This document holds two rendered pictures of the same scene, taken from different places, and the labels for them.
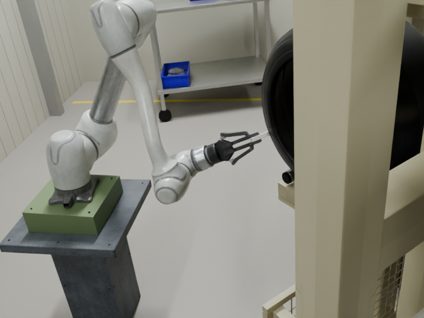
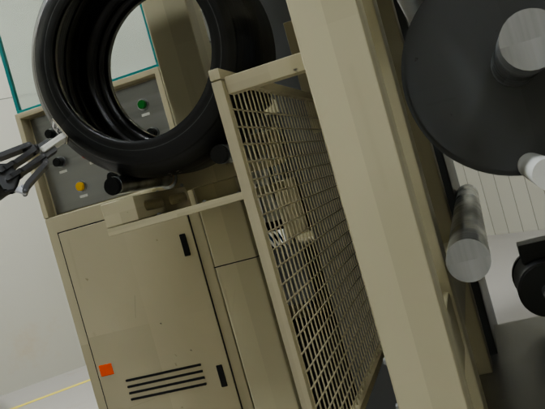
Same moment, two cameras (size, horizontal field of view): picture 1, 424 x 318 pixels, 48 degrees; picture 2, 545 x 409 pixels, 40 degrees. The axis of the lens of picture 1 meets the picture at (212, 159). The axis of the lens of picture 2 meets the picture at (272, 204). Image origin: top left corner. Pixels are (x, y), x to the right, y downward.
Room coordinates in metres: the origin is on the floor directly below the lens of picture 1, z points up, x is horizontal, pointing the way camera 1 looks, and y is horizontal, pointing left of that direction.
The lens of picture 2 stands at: (-0.15, 0.71, 0.79)
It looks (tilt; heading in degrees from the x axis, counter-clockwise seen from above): 1 degrees down; 317
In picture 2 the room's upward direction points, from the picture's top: 16 degrees counter-clockwise
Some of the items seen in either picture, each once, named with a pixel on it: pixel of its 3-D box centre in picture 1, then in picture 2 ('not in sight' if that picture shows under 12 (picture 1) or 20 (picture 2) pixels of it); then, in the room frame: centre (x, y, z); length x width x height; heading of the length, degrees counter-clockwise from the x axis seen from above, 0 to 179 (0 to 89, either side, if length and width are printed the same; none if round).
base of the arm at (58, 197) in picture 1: (72, 188); not in sight; (1.71, 0.60, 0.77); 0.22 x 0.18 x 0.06; 177
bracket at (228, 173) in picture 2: not in sight; (213, 164); (1.49, -0.63, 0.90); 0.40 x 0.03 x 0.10; 32
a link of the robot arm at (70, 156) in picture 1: (68, 156); not in sight; (1.74, 0.59, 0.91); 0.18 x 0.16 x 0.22; 157
